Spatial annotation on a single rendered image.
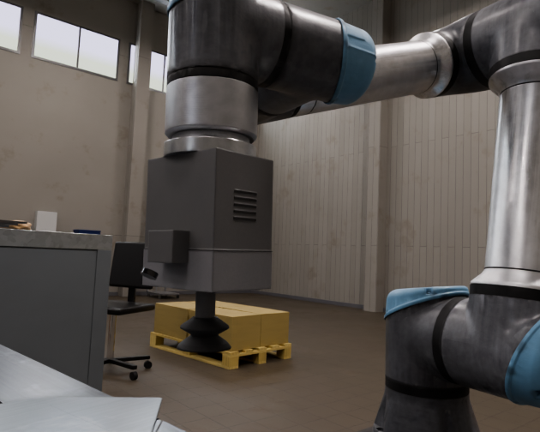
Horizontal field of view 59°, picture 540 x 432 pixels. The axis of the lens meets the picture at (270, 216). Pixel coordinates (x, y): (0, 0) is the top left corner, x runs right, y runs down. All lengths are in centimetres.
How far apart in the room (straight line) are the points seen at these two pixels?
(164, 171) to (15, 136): 1014
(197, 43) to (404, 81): 38
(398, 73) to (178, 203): 41
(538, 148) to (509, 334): 23
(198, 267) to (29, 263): 94
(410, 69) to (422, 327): 35
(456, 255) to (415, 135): 246
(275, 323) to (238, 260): 444
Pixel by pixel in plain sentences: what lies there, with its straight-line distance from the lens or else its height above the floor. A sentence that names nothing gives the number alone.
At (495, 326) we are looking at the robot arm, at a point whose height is 95.
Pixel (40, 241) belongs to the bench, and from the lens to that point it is 127.
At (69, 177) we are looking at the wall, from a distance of 1066.
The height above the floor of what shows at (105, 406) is 86.
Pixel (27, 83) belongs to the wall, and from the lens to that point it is 1080.
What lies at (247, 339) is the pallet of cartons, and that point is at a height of 24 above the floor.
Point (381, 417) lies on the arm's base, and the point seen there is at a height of 79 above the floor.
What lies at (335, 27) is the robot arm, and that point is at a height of 122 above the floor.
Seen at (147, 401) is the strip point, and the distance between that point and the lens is 53.
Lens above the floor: 102
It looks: 5 degrees up
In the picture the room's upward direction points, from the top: 3 degrees clockwise
